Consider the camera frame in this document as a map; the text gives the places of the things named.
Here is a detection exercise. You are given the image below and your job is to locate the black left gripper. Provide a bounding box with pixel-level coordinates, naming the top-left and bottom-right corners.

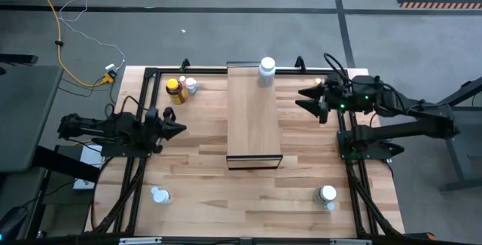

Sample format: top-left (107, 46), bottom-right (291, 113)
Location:
top-left (145, 107), bottom-right (188, 154)

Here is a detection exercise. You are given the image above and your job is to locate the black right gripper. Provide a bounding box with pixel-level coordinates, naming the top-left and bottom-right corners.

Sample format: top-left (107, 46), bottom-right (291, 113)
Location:
top-left (295, 74), bottom-right (354, 124)

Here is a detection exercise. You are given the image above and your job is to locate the amber bottle yellow cap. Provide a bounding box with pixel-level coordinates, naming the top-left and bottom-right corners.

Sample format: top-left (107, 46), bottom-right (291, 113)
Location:
top-left (165, 78), bottom-right (188, 106)

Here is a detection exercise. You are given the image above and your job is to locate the small white medicine bottle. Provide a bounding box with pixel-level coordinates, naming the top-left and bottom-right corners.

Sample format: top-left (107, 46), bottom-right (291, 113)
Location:
top-left (185, 77), bottom-right (200, 95)

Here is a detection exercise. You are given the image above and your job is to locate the green bottle white cap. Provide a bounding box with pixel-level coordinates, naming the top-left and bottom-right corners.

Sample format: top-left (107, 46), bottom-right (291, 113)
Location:
top-left (313, 185), bottom-right (338, 205)

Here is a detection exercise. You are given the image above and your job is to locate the tall white medicine bottle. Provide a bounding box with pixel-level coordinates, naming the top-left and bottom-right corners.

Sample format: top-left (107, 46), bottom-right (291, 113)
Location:
top-left (257, 57), bottom-right (277, 88)

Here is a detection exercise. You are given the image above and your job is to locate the white power box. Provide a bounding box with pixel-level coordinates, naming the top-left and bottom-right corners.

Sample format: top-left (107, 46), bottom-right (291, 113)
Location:
top-left (72, 144), bottom-right (105, 191)

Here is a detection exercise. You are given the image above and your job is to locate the black desk beam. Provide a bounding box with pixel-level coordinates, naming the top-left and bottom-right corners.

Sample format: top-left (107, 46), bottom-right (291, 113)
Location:
top-left (33, 145), bottom-right (101, 184)

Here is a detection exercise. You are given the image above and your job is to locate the grey desk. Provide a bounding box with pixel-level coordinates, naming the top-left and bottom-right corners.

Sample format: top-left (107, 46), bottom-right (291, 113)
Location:
top-left (0, 63), bottom-right (64, 173)

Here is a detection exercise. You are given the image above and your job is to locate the black table stand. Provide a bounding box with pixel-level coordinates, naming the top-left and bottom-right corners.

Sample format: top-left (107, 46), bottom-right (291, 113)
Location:
top-left (438, 75), bottom-right (482, 193)

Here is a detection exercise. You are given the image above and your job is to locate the black flat bar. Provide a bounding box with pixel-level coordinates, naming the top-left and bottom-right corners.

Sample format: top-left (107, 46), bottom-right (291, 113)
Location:
top-left (0, 54), bottom-right (39, 66)

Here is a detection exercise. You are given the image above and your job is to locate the black device blue light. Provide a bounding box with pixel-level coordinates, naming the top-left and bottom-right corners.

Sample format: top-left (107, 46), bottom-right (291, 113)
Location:
top-left (0, 205), bottom-right (29, 242)

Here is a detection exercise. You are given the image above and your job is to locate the black aluminium table frame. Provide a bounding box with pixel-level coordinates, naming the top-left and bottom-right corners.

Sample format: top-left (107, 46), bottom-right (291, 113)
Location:
top-left (90, 66), bottom-right (404, 238)

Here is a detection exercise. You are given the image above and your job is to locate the wooden shelf black metal frame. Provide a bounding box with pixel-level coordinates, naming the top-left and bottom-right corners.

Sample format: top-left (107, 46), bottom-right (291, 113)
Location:
top-left (225, 61), bottom-right (284, 171)

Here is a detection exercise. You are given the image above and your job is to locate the thin white cable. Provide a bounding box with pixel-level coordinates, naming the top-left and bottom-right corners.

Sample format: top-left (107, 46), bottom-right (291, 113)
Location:
top-left (58, 0), bottom-right (127, 71)

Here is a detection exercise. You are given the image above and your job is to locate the silver bracket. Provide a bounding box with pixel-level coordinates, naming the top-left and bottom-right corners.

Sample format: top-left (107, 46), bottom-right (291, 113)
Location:
top-left (118, 237), bottom-right (163, 245)
top-left (329, 238), bottom-right (373, 245)

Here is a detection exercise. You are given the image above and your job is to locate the yellow extension cable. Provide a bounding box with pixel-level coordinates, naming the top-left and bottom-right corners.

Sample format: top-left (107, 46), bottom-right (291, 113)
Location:
top-left (26, 0), bottom-right (110, 87)

